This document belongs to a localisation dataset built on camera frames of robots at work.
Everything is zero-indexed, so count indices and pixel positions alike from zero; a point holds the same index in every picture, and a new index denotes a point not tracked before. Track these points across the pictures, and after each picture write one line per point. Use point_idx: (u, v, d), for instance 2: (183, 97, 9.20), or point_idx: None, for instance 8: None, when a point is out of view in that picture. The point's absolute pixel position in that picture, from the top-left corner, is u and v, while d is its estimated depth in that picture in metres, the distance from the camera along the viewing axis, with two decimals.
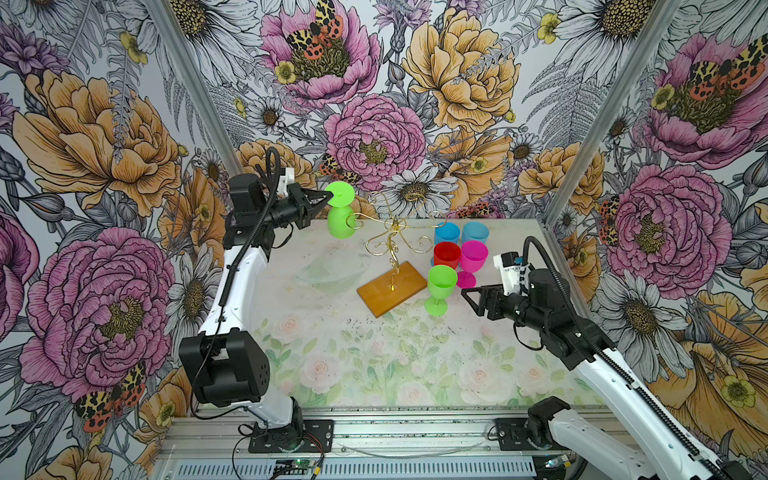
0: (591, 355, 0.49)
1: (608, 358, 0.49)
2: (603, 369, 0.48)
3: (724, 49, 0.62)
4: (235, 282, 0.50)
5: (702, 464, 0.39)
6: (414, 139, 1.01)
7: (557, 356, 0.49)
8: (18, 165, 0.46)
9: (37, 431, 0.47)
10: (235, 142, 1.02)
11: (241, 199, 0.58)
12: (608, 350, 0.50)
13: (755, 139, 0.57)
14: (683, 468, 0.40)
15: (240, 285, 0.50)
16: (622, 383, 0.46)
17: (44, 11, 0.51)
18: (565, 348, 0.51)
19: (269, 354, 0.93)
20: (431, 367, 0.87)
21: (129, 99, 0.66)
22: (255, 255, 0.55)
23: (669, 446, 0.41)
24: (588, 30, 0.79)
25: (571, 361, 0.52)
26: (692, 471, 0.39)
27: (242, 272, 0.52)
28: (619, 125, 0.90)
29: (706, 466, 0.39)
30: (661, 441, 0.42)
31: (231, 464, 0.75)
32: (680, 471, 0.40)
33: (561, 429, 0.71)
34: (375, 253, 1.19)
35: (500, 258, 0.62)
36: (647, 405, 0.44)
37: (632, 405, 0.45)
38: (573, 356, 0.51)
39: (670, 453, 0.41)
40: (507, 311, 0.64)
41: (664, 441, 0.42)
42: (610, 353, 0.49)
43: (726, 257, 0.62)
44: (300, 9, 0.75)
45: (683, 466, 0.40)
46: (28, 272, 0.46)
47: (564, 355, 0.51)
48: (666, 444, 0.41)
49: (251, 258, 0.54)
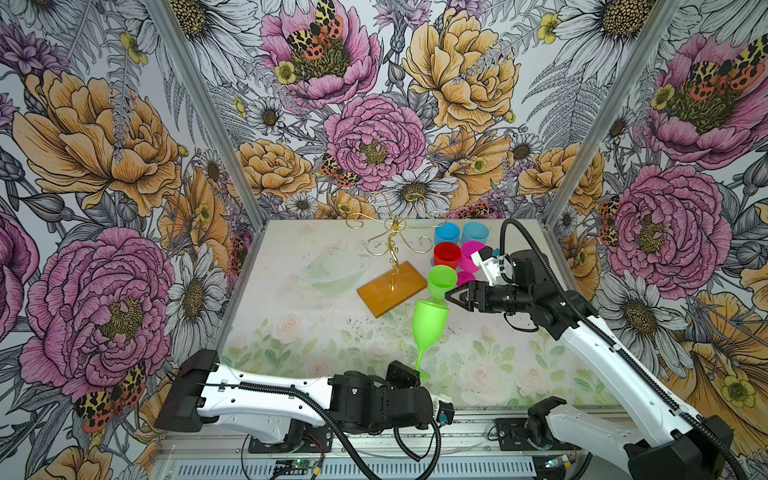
0: (575, 321, 0.50)
1: (592, 325, 0.50)
2: (587, 335, 0.49)
3: (724, 50, 0.62)
4: (277, 396, 0.45)
5: (682, 419, 0.40)
6: (414, 139, 1.01)
7: (543, 326, 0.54)
8: (18, 165, 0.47)
9: (37, 432, 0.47)
10: (235, 142, 1.02)
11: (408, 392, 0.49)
12: (593, 316, 0.51)
13: (755, 139, 0.57)
14: (663, 423, 0.40)
15: (272, 400, 0.44)
16: (605, 346, 0.47)
17: (44, 12, 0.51)
18: (550, 317, 0.52)
19: (269, 354, 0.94)
20: (431, 367, 0.87)
21: (129, 99, 0.66)
22: (317, 416, 0.45)
23: (651, 403, 0.42)
24: (588, 30, 0.79)
25: (558, 331, 0.53)
26: (672, 426, 0.40)
27: (288, 401, 0.45)
28: (619, 125, 0.90)
29: (685, 419, 0.40)
30: (642, 399, 0.43)
31: (239, 464, 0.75)
32: (660, 426, 0.41)
33: (557, 422, 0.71)
34: (375, 254, 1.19)
35: (479, 253, 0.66)
36: (629, 368, 0.45)
37: (614, 367, 0.46)
38: (558, 326, 0.53)
39: (651, 409, 0.42)
40: (497, 304, 0.64)
41: (645, 398, 0.42)
42: (594, 319, 0.50)
43: (726, 257, 0.62)
44: (300, 10, 0.75)
45: (664, 421, 0.40)
46: (28, 272, 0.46)
47: (550, 325, 0.52)
48: (647, 401, 0.42)
49: (306, 410, 0.45)
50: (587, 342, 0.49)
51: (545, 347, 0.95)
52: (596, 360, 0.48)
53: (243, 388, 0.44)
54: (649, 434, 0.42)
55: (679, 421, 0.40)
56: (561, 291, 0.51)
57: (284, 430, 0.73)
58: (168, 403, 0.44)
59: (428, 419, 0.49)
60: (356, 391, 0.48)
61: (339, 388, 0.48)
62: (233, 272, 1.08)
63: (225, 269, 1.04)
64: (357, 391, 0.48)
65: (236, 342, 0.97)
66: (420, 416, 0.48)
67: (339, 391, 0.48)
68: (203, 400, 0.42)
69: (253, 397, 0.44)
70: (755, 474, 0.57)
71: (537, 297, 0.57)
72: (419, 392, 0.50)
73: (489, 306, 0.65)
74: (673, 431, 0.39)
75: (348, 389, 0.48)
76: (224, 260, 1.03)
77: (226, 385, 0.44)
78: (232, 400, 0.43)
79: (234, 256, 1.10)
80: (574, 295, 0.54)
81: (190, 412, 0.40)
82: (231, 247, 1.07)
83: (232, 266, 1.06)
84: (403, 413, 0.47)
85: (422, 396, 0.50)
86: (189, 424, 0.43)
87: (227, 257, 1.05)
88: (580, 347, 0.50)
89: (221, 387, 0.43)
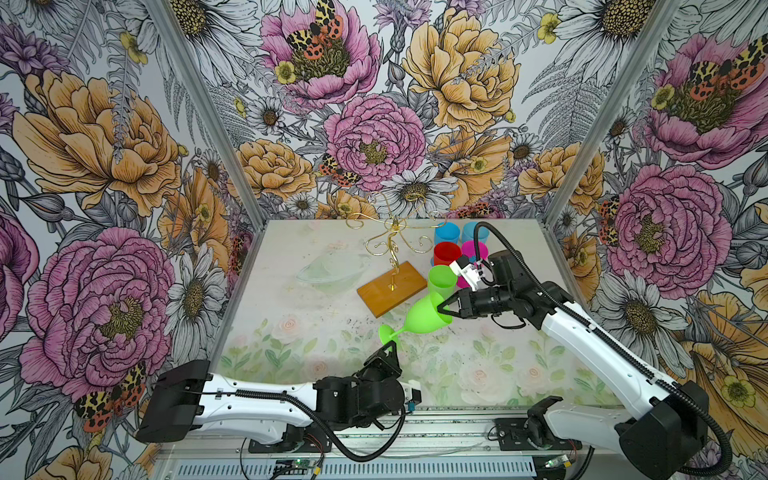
0: (553, 308, 0.53)
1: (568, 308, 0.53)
2: (564, 319, 0.51)
3: (724, 50, 0.62)
4: (268, 401, 0.49)
5: (659, 386, 0.42)
6: (414, 139, 1.01)
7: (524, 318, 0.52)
8: (18, 165, 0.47)
9: (37, 432, 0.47)
10: (235, 142, 1.02)
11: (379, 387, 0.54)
12: (569, 302, 0.54)
13: (755, 139, 0.57)
14: (642, 392, 0.42)
15: (265, 403, 0.49)
16: (582, 328, 0.50)
17: (44, 11, 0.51)
18: (530, 308, 0.55)
19: (269, 354, 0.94)
20: (431, 367, 0.87)
21: (129, 99, 0.66)
22: (306, 418, 0.51)
23: (629, 375, 0.44)
24: (588, 30, 0.79)
25: (537, 320, 0.56)
26: (650, 394, 0.41)
27: (279, 405, 0.50)
28: (619, 125, 0.90)
29: (662, 386, 0.42)
30: (621, 373, 0.44)
31: (239, 464, 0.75)
32: (640, 396, 0.42)
33: (557, 418, 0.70)
34: (375, 254, 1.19)
35: (456, 262, 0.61)
36: (605, 344, 0.47)
37: (592, 346, 0.48)
38: (538, 315, 0.55)
39: (630, 381, 0.43)
40: (483, 308, 0.66)
41: (624, 372, 0.44)
42: (570, 304, 0.53)
43: (726, 257, 0.62)
44: (300, 9, 0.75)
45: (642, 391, 0.42)
46: (28, 272, 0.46)
47: (530, 315, 0.55)
48: (626, 374, 0.44)
49: (296, 412, 0.51)
50: (565, 325, 0.51)
51: (545, 347, 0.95)
52: (574, 341, 0.50)
53: (239, 395, 0.47)
54: (631, 406, 0.44)
55: (657, 389, 0.42)
56: (538, 285, 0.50)
57: (282, 429, 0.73)
58: (159, 415, 0.44)
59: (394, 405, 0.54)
60: (337, 394, 0.56)
61: (321, 392, 0.54)
62: (233, 272, 1.08)
63: (225, 269, 1.04)
64: (338, 394, 0.56)
65: (236, 342, 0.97)
66: (388, 405, 0.53)
67: (321, 394, 0.54)
68: (202, 408, 0.44)
69: (250, 405, 0.48)
70: (755, 474, 0.57)
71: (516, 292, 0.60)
72: (385, 383, 0.55)
73: (473, 313, 0.64)
74: (652, 398, 0.41)
75: (330, 393, 0.55)
76: (224, 259, 1.03)
77: (223, 392, 0.47)
78: (228, 406, 0.46)
79: (234, 256, 1.10)
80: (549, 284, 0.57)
81: (190, 419, 0.42)
82: (231, 247, 1.07)
83: (232, 266, 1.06)
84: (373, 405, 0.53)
85: (388, 387, 0.55)
86: (184, 432, 0.44)
87: (227, 257, 1.05)
88: (559, 331, 0.52)
89: (218, 395, 0.46)
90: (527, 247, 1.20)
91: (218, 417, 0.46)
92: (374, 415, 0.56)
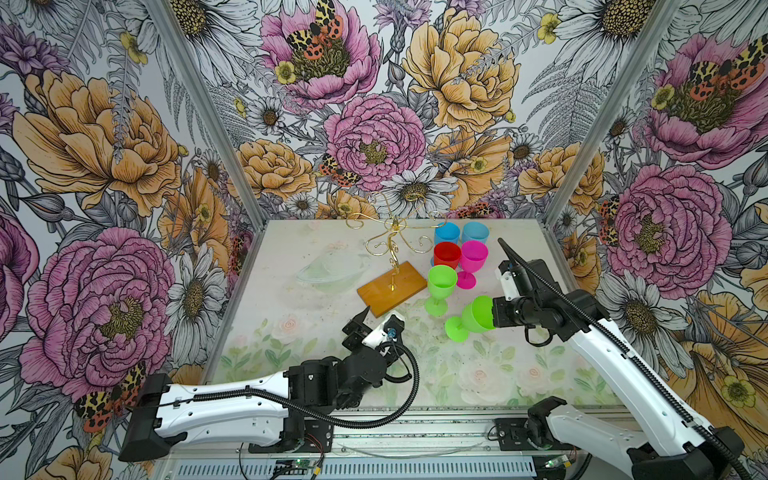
0: (587, 325, 0.48)
1: (604, 330, 0.47)
2: (599, 341, 0.46)
3: (724, 50, 0.62)
4: (231, 399, 0.47)
5: (695, 431, 0.39)
6: (414, 139, 1.01)
7: (552, 329, 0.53)
8: (18, 165, 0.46)
9: (37, 432, 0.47)
10: (235, 142, 1.02)
11: (355, 364, 0.49)
12: (605, 321, 0.48)
13: (755, 139, 0.57)
14: (676, 434, 0.39)
15: (227, 404, 0.46)
16: (617, 353, 0.45)
17: (44, 11, 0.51)
18: (559, 318, 0.50)
19: (270, 354, 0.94)
20: (431, 367, 0.87)
21: (130, 99, 0.66)
22: (278, 406, 0.48)
23: (664, 414, 0.40)
24: (588, 30, 0.79)
25: (566, 333, 0.51)
26: (685, 438, 0.39)
27: (246, 401, 0.47)
28: (619, 125, 0.90)
29: (698, 431, 0.39)
30: (655, 409, 0.41)
31: (238, 464, 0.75)
32: (673, 437, 0.39)
33: (558, 423, 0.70)
34: (375, 254, 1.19)
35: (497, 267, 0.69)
36: (641, 376, 0.43)
37: (627, 374, 0.44)
38: (567, 328, 0.50)
39: (664, 421, 0.40)
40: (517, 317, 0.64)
41: (659, 409, 0.41)
42: (605, 322, 0.48)
43: (726, 257, 0.62)
44: (300, 9, 0.75)
45: (676, 433, 0.39)
46: (28, 272, 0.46)
47: (559, 327, 0.50)
48: (660, 411, 0.41)
49: (266, 405, 0.48)
50: (599, 347, 0.46)
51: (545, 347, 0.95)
52: (607, 365, 0.46)
53: (197, 399, 0.46)
54: (660, 445, 0.41)
55: (692, 433, 0.39)
56: (562, 295, 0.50)
57: (278, 428, 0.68)
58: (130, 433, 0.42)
59: (375, 377, 0.49)
60: (313, 377, 0.52)
61: (295, 378, 0.51)
62: (233, 273, 1.09)
63: (225, 269, 1.04)
64: (313, 377, 0.52)
65: (236, 342, 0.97)
66: (367, 377, 0.49)
67: (296, 380, 0.51)
68: (159, 420, 0.43)
69: (210, 407, 0.46)
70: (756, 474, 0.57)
71: (541, 300, 0.56)
72: (359, 357, 0.50)
73: (510, 321, 0.67)
74: (686, 443, 0.38)
75: (305, 378, 0.51)
76: (224, 259, 1.03)
77: (181, 401, 0.45)
78: (189, 412, 0.45)
79: (234, 256, 1.10)
80: (580, 297, 0.51)
81: (144, 436, 0.41)
82: (231, 247, 1.07)
83: (232, 266, 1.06)
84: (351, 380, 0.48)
85: (362, 361, 0.50)
86: (151, 448, 0.44)
87: (227, 257, 1.05)
88: (592, 352, 0.48)
89: (176, 403, 0.45)
90: (527, 247, 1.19)
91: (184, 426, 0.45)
92: (358, 389, 0.51)
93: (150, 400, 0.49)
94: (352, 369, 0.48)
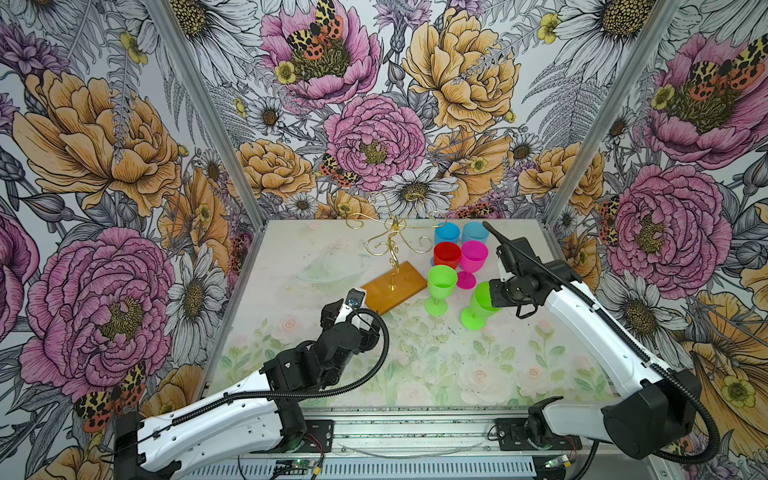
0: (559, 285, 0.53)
1: (574, 287, 0.52)
2: (568, 297, 0.51)
3: (725, 50, 0.62)
4: (215, 410, 0.47)
5: (652, 370, 0.42)
6: (414, 139, 1.01)
7: (528, 293, 0.57)
8: (18, 165, 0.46)
9: (37, 432, 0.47)
10: (235, 142, 1.02)
11: (331, 338, 0.51)
12: (576, 281, 0.53)
13: (755, 139, 0.57)
14: (634, 373, 0.42)
15: (212, 415, 0.46)
16: (585, 306, 0.50)
17: (44, 11, 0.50)
18: (536, 283, 0.55)
19: (269, 354, 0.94)
20: (431, 367, 0.87)
21: (129, 99, 0.66)
22: (261, 402, 0.48)
23: (625, 357, 0.44)
24: (588, 30, 0.79)
25: (541, 296, 0.56)
26: (642, 375, 0.42)
27: (229, 408, 0.47)
28: (619, 125, 0.90)
29: (655, 370, 0.42)
30: (617, 353, 0.45)
31: (236, 464, 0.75)
32: (632, 376, 0.42)
33: (553, 413, 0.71)
34: (375, 254, 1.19)
35: None
36: (606, 325, 0.47)
37: (593, 324, 0.48)
38: (543, 290, 0.55)
39: (625, 362, 0.43)
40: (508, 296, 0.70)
41: (620, 353, 0.44)
42: (576, 283, 0.53)
43: (726, 257, 0.62)
44: (300, 9, 0.75)
45: (635, 372, 0.42)
46: (28, 273, 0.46)
47: (535, 290, 0.55)
48: (622, 355, 0.44)
49: (251, 404, 0.48)
50: (568, 302, 0.51)
51: (545, 347, 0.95)
52: (576, 319, 0.50)
53: (178, 422, 0.45)
54: (621, 386, 0.45)
55: (650, 372, 0.42)
56: (541, 263, 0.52)
57: (276, 427, 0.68)
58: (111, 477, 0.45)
59: (353, 344, 0.52)
60: (290, 364, 0.52)
61: (272, 370, 0.51)
62: (233, 272, 1.08)
63: (225, 269, 1.04)
64: (292, 364, 0.52)
65: (236, 342, 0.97)
66: (345, 345, 0.52)
67: (274, 372, 0.51)
68: (142, 456, 0.42)
69: (194, 425, 0.45)
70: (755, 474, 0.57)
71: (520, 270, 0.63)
72: (333, 330, 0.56)
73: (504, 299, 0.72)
74: (643, 379, 0.41)
75: (282, 367, 0.52)
76: (224, 259, 1.03)
77: (160, 430, 0.44)
78: (173, 437, 0.44)
79: (234, 256, 1.10)
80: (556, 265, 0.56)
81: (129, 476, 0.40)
82: (231, 247, 1.07)
83: (232, 266, 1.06)
84: (330, 354, 0.51)
85: (335, 333, 0.53)
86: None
87: (227, 257, 1.05)
88: (562, 308, 0.52)
89: (156, 435, 0.44)
90: None
91: (173, 451, 0.44)
92: (338, 362, 0.53)
93: (129, 440, 0.48)
94: (329, 343, 0.51)
